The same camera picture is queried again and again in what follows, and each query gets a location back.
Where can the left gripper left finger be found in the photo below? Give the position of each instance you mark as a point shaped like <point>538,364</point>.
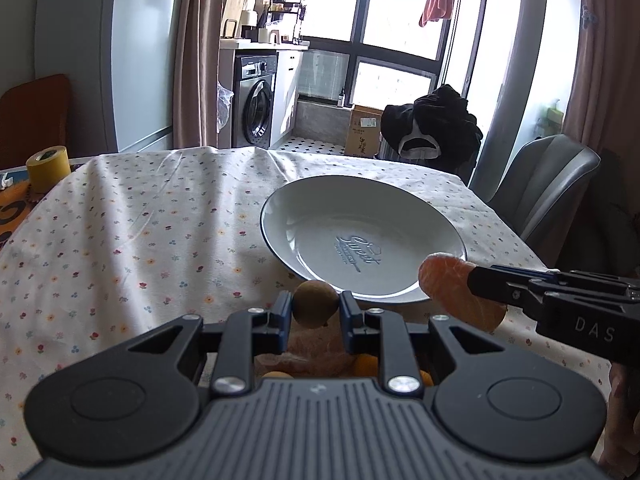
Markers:
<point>245,335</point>

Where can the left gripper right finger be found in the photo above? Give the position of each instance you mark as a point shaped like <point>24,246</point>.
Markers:
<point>383,334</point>

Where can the large orange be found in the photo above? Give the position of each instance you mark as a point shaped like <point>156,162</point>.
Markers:
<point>365,366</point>

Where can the brown longan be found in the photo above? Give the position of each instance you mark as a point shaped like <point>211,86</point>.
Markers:
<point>313,303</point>

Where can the peeled orange mandarin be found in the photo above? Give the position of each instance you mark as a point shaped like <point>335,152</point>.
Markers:
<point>444,278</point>

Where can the small kumquat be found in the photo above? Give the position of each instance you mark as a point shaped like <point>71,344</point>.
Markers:
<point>276,374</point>

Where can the white kitchen cabinet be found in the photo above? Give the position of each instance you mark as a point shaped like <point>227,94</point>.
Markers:
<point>285,94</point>

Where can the black kitchen shelf rack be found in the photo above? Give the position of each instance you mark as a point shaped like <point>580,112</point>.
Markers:
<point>284,17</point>

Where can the person's right hand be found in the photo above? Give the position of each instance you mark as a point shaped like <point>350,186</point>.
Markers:
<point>620,455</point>

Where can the white ceramic bowl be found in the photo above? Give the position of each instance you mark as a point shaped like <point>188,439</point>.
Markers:
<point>357,234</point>

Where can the grey leather chair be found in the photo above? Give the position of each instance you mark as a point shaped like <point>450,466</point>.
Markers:
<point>541,191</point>

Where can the floral white tablecloth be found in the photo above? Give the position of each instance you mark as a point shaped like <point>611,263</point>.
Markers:
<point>129,242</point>

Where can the pink curtain right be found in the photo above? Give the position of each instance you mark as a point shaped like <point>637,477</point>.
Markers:
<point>603,110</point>

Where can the cardboard box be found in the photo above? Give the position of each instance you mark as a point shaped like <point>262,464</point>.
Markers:
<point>364,132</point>

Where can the black clothing on chair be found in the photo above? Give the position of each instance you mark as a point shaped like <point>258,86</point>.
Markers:
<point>434,131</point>

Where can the white plastic bag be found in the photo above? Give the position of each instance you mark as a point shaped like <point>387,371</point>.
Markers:
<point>224,106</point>

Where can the grey washing machine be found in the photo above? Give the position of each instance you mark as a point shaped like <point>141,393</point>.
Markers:
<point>254,78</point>

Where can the yellow tape roll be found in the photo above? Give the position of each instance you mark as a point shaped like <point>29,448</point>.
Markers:
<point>47,167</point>

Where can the orange cat placemat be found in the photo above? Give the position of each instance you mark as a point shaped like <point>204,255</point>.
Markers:
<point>18,199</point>

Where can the white refrigerator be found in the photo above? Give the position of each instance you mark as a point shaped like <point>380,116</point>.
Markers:
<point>119,56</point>

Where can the wooden cutting board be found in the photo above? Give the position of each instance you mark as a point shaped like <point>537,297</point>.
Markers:
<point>230,18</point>

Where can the brown curtain left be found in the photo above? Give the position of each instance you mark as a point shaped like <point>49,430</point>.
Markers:
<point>196,73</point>

